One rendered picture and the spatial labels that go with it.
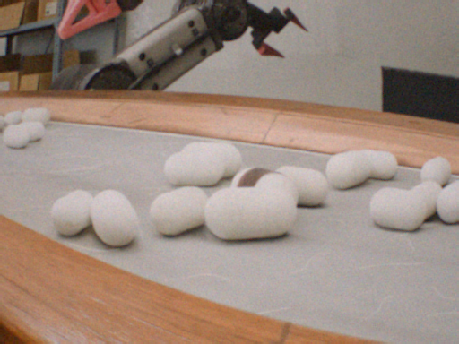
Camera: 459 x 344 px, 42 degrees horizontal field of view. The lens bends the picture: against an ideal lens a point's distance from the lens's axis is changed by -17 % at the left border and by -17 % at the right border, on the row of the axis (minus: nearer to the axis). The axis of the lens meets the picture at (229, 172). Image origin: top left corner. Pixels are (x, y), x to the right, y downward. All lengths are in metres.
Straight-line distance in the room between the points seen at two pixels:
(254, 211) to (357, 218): 0.07
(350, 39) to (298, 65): 0.28
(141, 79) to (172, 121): 0.44
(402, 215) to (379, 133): 0.20
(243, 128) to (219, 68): 2.37
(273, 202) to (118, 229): 0.06
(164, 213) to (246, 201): 0.03
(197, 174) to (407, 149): 0.16
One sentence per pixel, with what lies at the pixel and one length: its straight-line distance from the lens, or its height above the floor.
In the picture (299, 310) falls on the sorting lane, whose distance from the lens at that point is 0.22.
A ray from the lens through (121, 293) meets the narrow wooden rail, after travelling 0.17.
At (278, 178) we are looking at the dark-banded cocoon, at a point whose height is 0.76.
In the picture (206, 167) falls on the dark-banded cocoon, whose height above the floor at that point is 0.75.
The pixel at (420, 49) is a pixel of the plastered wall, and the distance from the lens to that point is 2.48.
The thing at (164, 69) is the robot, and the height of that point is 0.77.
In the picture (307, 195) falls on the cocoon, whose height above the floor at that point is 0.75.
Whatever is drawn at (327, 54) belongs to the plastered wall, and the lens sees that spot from 2.65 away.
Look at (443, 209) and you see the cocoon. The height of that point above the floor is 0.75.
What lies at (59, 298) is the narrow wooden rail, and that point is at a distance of 0.16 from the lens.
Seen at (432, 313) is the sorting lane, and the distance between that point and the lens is 0.21.
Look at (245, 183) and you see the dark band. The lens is 0.33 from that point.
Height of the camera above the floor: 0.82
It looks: 11 degrees down
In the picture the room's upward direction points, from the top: straight up
